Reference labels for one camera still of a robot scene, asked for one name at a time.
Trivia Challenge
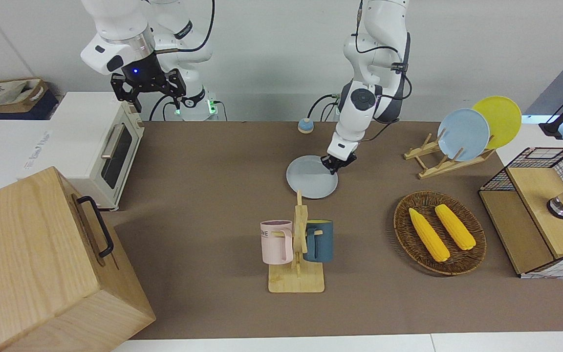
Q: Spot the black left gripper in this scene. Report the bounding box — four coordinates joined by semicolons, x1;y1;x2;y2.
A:
322;152;358;175

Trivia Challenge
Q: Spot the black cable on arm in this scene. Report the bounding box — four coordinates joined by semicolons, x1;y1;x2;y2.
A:
154;0;215;54
355;0;413;143

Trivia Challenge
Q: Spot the round wicker basket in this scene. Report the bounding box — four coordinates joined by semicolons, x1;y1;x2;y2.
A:
393;191;487;276

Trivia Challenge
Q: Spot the dark blue mug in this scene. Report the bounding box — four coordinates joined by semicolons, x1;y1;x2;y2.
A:
304;220;334;263

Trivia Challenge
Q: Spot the light blue plate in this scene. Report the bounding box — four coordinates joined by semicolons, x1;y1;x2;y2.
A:
437;109;491;162

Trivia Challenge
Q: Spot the brown table mat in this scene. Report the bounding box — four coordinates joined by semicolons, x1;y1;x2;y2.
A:
101;121;563;340

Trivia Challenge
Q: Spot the white toaster oven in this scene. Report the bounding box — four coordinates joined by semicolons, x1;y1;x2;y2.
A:
22;91;145;212

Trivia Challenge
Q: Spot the yellow plate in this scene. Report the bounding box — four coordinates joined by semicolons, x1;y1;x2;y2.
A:
472;96;522;150

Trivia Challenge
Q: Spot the black drawer handle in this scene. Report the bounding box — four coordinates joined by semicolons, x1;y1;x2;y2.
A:
77;196;115;259

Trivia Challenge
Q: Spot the wire grid wooden shelf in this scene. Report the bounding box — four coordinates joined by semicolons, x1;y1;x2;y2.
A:
478;147;563;279

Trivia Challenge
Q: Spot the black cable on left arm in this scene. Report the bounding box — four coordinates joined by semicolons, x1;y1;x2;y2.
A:
355;0;413;143

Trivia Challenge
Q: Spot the wooden drawer box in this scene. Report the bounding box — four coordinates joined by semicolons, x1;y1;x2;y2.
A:
0;166;156;352

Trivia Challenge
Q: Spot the wooden plate rack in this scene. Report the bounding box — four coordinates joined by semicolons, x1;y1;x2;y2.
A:
404;128;497;179

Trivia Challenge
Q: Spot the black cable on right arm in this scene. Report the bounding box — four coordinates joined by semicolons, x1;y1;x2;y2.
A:
154;0;215;54

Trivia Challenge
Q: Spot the yellow corn cob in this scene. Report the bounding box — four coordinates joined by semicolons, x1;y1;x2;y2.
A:
434;204;477;251
409;208;451;263

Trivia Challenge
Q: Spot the cardboard box with bag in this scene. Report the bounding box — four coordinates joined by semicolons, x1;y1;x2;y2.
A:
0;77;50;116

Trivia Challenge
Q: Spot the wooden mug rack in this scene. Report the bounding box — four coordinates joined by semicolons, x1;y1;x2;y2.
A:
268;190;325;294

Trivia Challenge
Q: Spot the oven door handle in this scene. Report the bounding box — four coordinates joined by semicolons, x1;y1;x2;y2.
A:
101;123;125;160

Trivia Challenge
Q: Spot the gray plate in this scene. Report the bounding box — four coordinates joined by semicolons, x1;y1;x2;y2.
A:
286;155;339;199

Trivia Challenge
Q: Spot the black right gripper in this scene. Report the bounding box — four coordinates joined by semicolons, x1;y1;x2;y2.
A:
110;54;187;113

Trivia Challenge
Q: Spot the pink mug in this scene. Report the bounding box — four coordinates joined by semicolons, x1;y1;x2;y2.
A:
260;220;295;266

